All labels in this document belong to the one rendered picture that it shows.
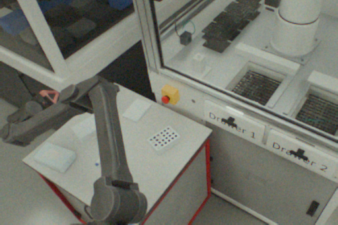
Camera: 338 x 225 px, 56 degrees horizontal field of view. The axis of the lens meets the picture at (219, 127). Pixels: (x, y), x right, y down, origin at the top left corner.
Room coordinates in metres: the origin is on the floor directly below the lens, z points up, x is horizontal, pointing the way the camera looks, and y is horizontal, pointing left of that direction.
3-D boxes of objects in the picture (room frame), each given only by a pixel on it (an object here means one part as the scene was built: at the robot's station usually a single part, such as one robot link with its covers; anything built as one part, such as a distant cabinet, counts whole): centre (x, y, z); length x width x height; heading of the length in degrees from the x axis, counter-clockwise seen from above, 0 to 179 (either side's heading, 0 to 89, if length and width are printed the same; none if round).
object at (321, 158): (0.72, -0.33, 0.87); 0.29 x 0.02 x 0.11; 59
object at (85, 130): (0.89, 0.60, 0.79); 0.13 x 0.09 x 0.05; 135
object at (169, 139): (0.84, 0.25, 0.78); 0.12 x 0.08 x 0.04; 133
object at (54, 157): (0.74, 0.71, 0.78); 0.15 x 0.10 x 0.04; 70
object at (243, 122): (0.88, -0.06, 0.87); 0.29 x 0.02 x 0.11; 59
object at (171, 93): (1.03, 0.23, 0.88); 0.07 x 0.05 x 0.07; 59
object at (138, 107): (1.03, 0.41, 0.77); 0.13 x 0.09 x 0.02; 155
